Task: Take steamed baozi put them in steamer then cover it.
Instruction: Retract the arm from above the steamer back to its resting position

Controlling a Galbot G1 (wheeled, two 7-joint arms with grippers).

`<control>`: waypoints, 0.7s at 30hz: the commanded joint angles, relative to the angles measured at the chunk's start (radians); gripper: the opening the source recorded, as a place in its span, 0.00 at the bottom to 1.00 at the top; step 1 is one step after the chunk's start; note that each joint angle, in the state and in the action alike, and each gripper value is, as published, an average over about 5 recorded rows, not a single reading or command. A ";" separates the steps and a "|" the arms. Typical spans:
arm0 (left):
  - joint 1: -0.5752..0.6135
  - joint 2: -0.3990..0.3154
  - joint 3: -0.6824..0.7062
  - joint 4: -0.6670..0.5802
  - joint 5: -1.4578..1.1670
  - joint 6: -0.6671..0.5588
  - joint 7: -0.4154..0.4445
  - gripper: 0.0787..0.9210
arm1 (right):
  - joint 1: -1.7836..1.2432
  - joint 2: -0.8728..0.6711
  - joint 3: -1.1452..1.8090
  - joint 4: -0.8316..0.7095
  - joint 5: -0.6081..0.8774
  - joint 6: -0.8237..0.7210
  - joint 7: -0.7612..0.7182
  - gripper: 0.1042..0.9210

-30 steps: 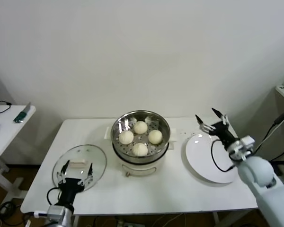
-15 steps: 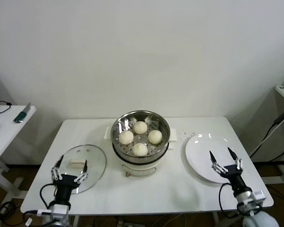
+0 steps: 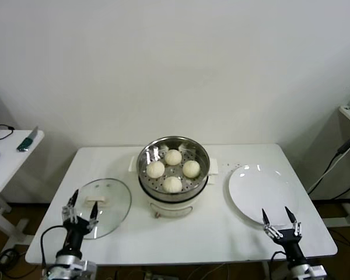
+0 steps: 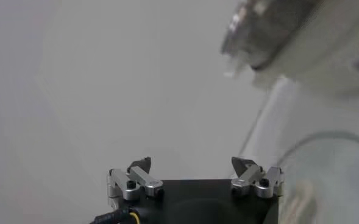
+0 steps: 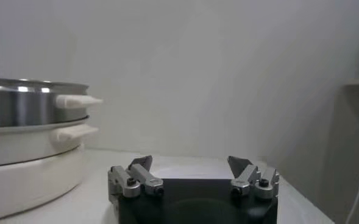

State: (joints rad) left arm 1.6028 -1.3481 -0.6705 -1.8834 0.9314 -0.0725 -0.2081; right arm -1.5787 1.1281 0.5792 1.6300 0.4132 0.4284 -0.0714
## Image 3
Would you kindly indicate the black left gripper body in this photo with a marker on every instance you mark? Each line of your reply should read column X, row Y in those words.
column 74, row 233

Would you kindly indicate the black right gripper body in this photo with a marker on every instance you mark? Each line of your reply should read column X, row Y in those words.
column 290, row 242

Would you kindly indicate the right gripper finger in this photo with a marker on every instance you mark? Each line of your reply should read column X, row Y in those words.
column 295, row 226
column 269, row 227

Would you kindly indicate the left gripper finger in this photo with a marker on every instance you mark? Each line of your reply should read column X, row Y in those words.
column 93, row 217
column 70, row 208

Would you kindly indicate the round glass pot lid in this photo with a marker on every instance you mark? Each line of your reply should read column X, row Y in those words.
column 113, row 201

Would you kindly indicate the white steamed baozi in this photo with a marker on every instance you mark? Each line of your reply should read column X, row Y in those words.
column 173, row 157
column 156, row 169
column 172, row 184
column 191, row 169

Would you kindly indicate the stainless steel steamer basket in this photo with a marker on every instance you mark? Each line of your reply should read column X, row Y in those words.
column 147, row 153

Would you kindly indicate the white round plate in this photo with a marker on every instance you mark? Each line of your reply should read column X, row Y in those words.
column 262, row 195

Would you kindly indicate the white side table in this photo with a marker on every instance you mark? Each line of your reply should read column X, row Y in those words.
column 8, row 163

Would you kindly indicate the white electric cooker base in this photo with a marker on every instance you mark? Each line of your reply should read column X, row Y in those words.
column 169, row 208

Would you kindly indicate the white power strip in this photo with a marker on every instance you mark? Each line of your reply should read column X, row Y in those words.
column 151, row 274

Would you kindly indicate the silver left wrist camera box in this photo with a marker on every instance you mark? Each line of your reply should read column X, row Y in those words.
column 86, row 267

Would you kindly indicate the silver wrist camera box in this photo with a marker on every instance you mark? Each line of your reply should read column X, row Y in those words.
column 317, row 272
column 86, row 267

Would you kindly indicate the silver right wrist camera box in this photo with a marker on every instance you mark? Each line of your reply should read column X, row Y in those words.
column 317, row 272

